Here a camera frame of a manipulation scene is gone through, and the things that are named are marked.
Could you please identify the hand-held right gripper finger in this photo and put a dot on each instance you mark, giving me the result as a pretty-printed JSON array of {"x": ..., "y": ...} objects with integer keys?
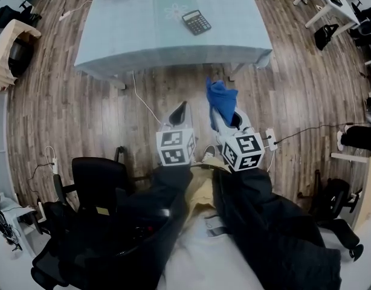
[
  {"x": 245, "y": 121},
  {"x": 215, "y": 124}
]

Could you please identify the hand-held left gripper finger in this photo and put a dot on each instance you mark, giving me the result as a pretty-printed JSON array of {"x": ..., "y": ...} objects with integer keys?
[
  {"x": 166, "y": 118},
  {"x": 188, "y": 116}
]

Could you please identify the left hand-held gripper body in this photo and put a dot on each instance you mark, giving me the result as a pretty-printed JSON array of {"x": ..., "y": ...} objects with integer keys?
[{"x": 173, "y": 146}]

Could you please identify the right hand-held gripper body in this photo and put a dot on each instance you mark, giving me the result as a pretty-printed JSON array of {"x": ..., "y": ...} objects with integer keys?
[{"x": 243, "y": 153}]

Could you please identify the blue cloth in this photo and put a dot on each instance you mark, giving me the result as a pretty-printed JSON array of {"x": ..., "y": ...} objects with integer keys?
[{"x": 222, "y": 101}]

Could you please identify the black calculator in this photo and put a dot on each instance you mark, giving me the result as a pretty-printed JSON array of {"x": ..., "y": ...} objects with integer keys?
[{"x": 196, "y": 23}]

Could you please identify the person's left forearm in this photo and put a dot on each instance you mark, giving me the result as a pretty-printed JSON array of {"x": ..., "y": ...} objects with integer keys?
[{"x": 173, "y": 180}]

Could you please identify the person's right forearm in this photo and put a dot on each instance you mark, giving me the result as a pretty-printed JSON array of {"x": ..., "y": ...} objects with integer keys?
[{"x": 243, "y": 189}]

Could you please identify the person's grey sneaker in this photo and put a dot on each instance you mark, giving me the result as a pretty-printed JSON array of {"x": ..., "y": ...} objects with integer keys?
[{"x": 209, "y": 153}]

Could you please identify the white power strip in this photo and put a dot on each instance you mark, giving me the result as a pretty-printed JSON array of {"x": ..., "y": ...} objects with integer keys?
[
  {"x": 55, "y": 165},
  {"x": 271, "y": 138},
  {"x": 64, "y": 15}
]

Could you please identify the person's legs in khaki trousers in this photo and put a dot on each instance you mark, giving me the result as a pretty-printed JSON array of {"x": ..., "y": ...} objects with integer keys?
[{"x": 200, "y": 192}]

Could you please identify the black mesh office chair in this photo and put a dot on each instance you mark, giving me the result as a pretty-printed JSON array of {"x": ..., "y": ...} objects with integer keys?
[{"x": 98, "y": 174}]

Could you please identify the grey chest device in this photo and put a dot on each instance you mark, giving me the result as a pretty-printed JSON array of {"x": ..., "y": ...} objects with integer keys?
[{"x": 217, "y": 230}]

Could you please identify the light blue floral tablecloth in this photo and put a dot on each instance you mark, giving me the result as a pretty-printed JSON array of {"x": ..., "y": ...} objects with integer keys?
[{"x": 137, "y": 26}]

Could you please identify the black bag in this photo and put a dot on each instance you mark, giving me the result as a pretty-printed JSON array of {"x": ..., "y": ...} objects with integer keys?
[{"x": 324, "y": 38}]

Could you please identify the person's white shirt torso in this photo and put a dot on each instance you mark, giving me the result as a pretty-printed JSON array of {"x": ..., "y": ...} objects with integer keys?
[{"x": 203, "y": 261}]

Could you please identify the wooden desk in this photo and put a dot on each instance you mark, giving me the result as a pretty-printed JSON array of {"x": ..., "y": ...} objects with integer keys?
[{"x": 369, "y": 192}]

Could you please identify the white desk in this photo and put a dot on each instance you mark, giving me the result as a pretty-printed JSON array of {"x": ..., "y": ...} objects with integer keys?
[
  {"x": 7, "y": 222},
  {"x": 333, "y": 9}
]

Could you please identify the black round bin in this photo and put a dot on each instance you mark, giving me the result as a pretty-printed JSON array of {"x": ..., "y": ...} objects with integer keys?
[{"x": 19, "y": 57}]

